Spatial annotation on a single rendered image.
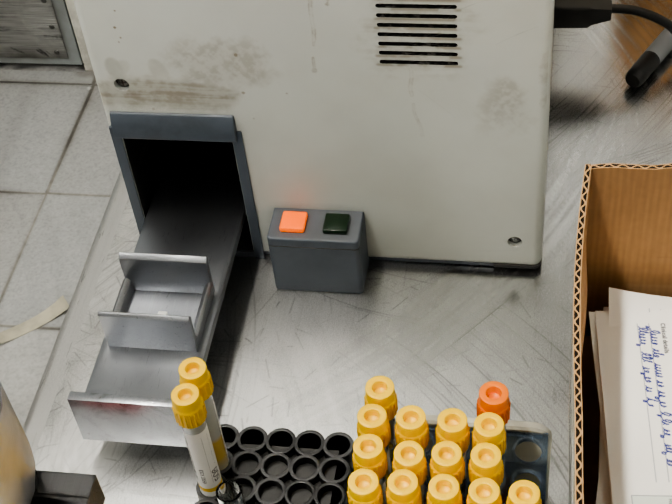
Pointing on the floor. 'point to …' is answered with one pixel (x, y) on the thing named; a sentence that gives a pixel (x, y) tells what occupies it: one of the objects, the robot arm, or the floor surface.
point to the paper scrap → (35, 321)
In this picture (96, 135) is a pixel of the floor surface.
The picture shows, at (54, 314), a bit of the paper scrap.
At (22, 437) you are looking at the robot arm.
